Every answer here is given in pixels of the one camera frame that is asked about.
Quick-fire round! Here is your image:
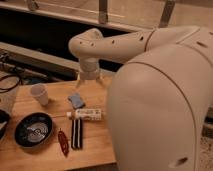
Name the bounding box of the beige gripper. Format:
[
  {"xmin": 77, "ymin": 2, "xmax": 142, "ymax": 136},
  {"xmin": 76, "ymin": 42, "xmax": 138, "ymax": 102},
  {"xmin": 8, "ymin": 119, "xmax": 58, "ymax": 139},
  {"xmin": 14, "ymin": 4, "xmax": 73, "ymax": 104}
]
[{"xmin": 76, "ymin": 58, "xmax": 104, "ymax": 88}]

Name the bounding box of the dark object at left edge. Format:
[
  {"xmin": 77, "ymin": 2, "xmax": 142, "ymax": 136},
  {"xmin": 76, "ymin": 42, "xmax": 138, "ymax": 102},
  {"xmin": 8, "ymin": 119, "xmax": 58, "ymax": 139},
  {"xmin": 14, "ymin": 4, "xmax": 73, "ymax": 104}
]
[{"xmin": 0, "ymin": 109, "xmax": 10, "ymax": 139}]

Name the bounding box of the black bowl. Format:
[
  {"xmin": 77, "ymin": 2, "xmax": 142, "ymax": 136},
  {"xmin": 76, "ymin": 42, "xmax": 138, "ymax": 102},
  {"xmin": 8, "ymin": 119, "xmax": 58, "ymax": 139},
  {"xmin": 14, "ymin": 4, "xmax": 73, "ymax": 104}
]
[{"xmin": 14, "ymin": 112, "xmax": 53, "ymax": 148}]

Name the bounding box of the red small tool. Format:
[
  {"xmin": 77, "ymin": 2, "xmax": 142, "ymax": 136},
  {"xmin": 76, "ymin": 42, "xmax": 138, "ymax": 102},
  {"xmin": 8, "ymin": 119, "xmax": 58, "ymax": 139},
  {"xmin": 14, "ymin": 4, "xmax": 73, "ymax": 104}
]
[{"xmin": 58, "ymin": 130, "xmax": 69, "ymax": 156}]

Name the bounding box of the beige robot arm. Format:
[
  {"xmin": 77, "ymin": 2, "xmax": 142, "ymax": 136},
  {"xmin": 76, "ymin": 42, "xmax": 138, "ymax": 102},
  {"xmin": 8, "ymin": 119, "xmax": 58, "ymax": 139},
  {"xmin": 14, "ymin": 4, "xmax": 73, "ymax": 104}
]
[{"xmin": 68, "ymin": 26, "xmax": 213, "ymax": 171}]

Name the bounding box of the white tube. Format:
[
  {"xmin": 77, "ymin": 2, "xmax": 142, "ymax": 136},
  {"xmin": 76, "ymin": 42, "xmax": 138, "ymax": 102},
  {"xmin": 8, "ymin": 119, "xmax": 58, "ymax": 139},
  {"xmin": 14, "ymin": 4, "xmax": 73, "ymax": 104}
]
[{"xmin": 66, "ymin": 108, "xmax": 102, "ymax": 121}]

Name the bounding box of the metal rail frame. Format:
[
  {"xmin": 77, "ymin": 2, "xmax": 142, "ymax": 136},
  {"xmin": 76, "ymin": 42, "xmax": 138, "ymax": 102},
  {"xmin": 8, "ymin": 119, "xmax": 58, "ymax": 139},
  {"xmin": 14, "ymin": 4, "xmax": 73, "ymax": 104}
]
[{"xmin": 0, "ymin": 0, "xmax": 213, "ymax": 33}]

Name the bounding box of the black cable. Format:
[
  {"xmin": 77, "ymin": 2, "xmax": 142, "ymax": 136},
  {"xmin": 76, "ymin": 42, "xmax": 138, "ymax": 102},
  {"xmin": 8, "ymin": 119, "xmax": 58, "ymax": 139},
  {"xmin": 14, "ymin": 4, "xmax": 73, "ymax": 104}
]
[{"xmin": 0, "ymin": 73, "xmax": 24, "ymax": 94}]

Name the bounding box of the blue cloth piece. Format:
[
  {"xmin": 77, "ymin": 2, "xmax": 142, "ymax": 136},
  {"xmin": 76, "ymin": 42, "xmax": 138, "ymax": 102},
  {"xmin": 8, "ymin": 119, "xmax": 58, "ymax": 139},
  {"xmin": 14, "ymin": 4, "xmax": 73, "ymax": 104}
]
[{"xmin": 68, "ymin": 93, "xmax": 85, "ymax": 109}]

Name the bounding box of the white ceramic cup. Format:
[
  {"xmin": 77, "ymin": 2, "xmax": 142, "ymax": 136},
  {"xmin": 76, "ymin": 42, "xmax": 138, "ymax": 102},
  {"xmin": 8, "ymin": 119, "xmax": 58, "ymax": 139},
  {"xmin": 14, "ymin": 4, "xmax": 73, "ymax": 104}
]
[{"xmin": 30, "ymin": 83, "xmax": 49, "ymax": 106}]

